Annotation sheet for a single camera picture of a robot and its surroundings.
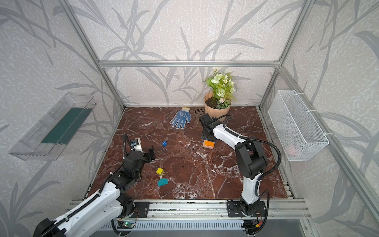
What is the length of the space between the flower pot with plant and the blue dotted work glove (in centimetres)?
18

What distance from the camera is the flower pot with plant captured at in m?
0.93

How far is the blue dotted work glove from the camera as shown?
43.5 inches
